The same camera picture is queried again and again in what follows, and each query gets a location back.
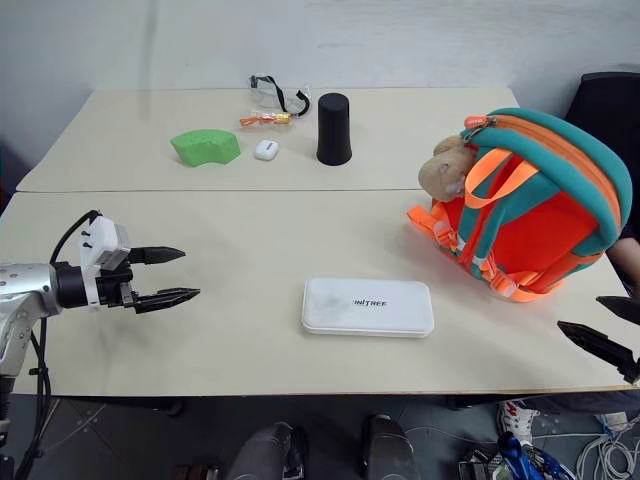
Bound black plastic cup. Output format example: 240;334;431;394
315;91;354;168

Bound black chair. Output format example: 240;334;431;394
564;71;640;162

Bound white earbud case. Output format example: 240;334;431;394
253;139;280;162

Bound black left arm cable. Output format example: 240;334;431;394
48;209;102;266

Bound beige plush toy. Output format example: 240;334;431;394
417;133;477;203

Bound dark rounded grey shape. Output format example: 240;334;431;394
225;421;310;480
361;413;425;480

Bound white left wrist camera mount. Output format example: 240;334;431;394
78;214;133;314

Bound green foam block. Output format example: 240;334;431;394
169;127;243;168

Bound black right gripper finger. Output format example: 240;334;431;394
556;319;640;387
595;294;640;322

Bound black cable bundle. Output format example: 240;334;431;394
13;319;55;474

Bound clear safety goggles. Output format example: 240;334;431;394
247;73;313;116

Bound white and red sneaker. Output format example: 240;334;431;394
495;398;542;447

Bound white cable bundle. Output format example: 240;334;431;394
575;412;640;480

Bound orange corded earplugs packet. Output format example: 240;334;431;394
236;111;297;130

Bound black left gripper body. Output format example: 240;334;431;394
94;247;147;314

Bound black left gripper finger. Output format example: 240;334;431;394
128;245;188;267
132;287;202;316

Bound blue metal frame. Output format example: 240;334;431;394
496;431;577;480

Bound orange and teal backpack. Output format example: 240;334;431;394
405;106;634;304

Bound white rectangular case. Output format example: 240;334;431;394
300;277;436;340

